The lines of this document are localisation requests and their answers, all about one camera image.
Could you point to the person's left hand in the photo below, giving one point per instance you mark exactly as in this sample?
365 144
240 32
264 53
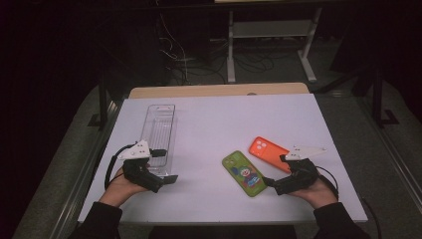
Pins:
119 190

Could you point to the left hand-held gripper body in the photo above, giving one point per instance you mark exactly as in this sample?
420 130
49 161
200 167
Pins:
139 172

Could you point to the light wooden table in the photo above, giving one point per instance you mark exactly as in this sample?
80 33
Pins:
215 89

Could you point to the orange phone case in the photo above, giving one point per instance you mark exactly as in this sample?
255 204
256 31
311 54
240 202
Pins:
268 152

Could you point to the black metal stand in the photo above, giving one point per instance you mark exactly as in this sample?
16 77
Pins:
377 96
103 99

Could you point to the white metal desk frame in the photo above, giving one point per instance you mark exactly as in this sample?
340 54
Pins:
270 29

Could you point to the person's right hand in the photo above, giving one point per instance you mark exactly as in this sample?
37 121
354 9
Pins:
316 195

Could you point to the aluminium frame rail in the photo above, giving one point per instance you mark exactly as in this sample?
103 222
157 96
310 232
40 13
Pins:
403 169
87 172

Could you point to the clear plastic tray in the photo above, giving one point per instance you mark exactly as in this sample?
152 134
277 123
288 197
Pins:
159 129

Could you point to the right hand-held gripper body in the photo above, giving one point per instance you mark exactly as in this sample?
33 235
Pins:
295 181

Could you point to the green cartoon phone case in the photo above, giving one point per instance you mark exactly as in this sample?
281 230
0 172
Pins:
244 172

